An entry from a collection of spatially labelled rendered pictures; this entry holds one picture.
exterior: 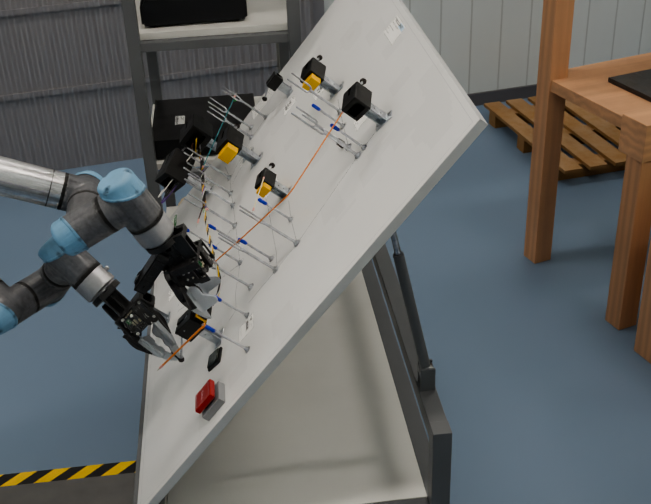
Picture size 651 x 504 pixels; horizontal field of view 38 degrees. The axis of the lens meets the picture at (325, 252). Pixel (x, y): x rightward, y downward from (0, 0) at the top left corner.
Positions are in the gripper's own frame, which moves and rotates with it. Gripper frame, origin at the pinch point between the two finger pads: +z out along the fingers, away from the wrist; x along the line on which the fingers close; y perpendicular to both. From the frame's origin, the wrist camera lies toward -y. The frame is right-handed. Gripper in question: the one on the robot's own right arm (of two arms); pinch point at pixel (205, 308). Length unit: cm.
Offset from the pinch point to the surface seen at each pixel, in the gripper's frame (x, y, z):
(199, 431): -23.5, -3.7, 9.4
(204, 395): -20.6, 0.5, 3.8
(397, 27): 50, 52, -16
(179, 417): -13.8, -12.6, 13.5
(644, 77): 202, 104, 121
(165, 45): 99, -17, -16
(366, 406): 8, 13, 50
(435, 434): -21, 36, 33
